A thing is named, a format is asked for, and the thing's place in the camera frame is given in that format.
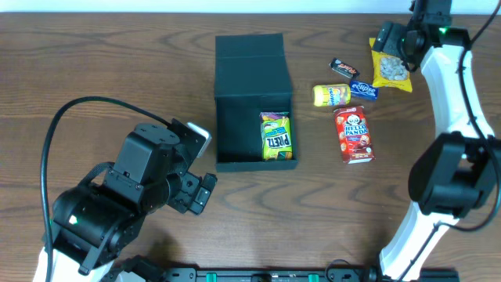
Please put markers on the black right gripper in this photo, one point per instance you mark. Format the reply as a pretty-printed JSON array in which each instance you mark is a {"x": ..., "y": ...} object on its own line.
[{"x": 392, "y": 40}]

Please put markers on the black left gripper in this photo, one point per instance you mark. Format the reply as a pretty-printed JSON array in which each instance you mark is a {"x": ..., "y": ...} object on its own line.
[{"x": 194, "y": 192}]

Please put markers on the yellow snack bag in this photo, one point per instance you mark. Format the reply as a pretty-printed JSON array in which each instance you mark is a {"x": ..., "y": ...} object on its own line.
[{"x": 388, "y": 71}]

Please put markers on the black gift box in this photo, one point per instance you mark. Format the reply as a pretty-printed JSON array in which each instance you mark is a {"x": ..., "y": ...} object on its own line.
[{"x": 251, "y": 77}]

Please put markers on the green pretz box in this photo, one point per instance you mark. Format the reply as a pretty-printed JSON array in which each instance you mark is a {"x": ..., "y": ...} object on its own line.
[{"x": 276, "y": 136}]

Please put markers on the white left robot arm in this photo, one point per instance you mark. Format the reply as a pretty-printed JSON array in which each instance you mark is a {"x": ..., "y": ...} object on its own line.
[{"x": 104, "y": 212}]

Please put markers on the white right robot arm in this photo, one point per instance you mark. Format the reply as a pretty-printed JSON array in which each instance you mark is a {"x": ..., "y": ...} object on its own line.
[{"x": 461, "y": 168}]

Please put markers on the blue eclipse mint tin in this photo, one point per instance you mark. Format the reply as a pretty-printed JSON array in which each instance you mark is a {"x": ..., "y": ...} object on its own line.
[{"x": 363, "y": 90}]

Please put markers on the black chocolate bar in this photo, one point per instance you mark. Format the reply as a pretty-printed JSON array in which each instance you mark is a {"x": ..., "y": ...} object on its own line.
[{"x": 344, "y": 69}]

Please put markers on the yellow candy jar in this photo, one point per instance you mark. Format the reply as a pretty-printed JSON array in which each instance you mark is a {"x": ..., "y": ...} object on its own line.
[{"x": 331, "y": 95}]

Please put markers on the red hello panda box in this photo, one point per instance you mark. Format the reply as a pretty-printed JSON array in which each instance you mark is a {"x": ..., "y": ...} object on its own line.
[{"x": 353, "y": 135}]

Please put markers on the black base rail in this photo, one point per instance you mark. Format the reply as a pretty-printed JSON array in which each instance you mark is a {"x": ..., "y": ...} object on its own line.
[{"x": 214, "y": 275}]

